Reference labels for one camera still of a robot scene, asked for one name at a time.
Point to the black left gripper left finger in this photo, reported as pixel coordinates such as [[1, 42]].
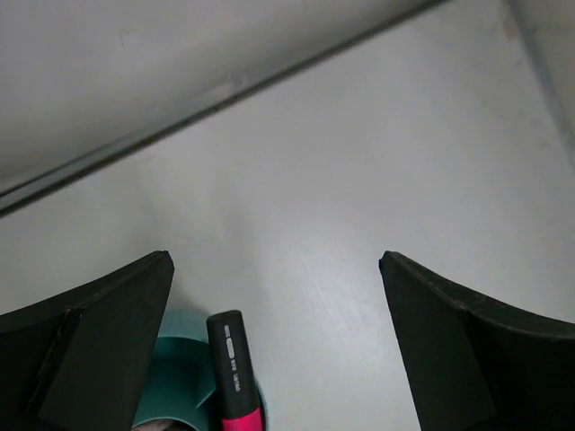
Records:
[[79, 360]]

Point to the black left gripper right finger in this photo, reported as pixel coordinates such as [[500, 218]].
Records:
[[474, 362]]

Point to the teal plastic cup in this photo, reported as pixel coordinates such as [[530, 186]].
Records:
[[180, 389]]

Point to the black pink marker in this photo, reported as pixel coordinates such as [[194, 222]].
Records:
[[238, 395]]

